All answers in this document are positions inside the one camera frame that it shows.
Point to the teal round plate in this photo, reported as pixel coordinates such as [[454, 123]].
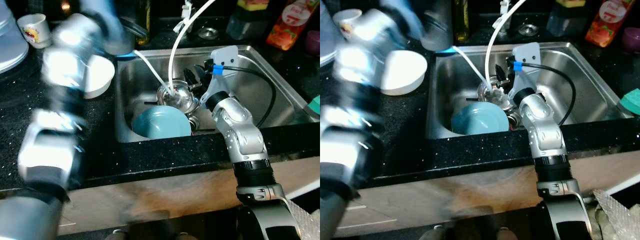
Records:
[[480, 120], [162, 124]]

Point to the white ceramic bowl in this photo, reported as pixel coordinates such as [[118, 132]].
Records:
[[407, 72], [102, 75]]

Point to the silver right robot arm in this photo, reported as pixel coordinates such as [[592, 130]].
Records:
[[547, 132], [245, 135]]

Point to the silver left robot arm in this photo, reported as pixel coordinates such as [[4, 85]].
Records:
[[50, 150], [345, 145]]

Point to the shiny steel bowl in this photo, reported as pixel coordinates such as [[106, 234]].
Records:
[[180, 100], [492, 97]]

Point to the round metal counter cap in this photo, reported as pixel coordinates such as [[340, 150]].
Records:
[[208, 33], [528, 30]]

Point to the chrome tap stem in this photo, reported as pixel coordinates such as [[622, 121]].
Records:
[[505, 17], [186, 15]]

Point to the glass oil bottle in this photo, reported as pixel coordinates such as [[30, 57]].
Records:
[[143, 27], [461, 22]]

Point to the dark sponge holder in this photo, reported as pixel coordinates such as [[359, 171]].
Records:
[[565, 22], [245, 25]]

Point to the yellow and pink sponge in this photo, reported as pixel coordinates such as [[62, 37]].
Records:
[[570, 3], [252, 5]]

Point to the stainless steel sink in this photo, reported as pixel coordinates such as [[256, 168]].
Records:
[[290, 95], [600, 90]]

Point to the peach juice bottle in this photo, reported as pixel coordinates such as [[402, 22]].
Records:
[[290, 25], [610, 22]]

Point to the green sponge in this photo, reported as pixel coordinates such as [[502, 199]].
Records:
[[631, 102], [315, 105]]

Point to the purple cup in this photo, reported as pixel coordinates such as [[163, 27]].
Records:
[[314, 42], [631, 40]]

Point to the translucent plastic jug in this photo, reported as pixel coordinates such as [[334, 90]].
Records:
[[327, 45], [10, 45]]

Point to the white cup with print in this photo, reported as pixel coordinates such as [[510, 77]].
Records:
[[345, 20], [32, 30]]

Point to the grey mesh sheet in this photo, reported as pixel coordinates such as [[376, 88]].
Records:
[[617, 215], [305, 222]]

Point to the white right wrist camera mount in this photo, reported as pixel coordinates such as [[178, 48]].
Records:
[[530, 52], [227, 55]]

